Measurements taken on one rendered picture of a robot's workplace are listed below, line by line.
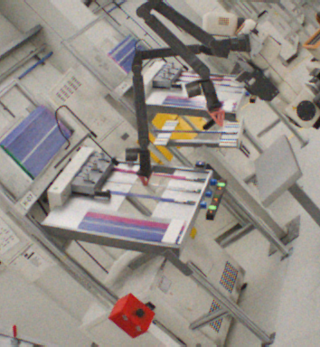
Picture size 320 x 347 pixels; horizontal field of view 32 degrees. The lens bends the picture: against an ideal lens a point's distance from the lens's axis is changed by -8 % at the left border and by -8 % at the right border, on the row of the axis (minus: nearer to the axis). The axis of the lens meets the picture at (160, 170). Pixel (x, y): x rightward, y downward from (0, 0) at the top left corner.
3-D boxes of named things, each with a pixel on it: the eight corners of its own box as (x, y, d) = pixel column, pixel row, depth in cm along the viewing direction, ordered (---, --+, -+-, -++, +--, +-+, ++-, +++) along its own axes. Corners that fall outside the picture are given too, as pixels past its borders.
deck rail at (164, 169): (212, 180, 327) (212, 170, 324) (211, 182, 326) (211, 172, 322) (91, 164, 346) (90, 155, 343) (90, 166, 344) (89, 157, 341)
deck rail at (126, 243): (180, 255, 272) (180, 245, 268) (179, 257, 270) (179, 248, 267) (43, 231, 290) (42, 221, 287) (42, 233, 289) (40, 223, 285)
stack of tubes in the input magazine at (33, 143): (72, 133, 334) (42, 101, 329) (34, 179, 292) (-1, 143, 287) (61, 145, 341) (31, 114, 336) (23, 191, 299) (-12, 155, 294)
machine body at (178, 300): (252, 276, 354) (185, 211, 343) (229, 356, 297) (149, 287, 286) (182, 314, 390) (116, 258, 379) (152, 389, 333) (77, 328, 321)
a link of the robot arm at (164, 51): (128, 49, 288) (128, 49, 298) (131, 75, 291) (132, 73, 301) (216, 40, 288) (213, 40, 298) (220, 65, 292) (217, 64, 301)
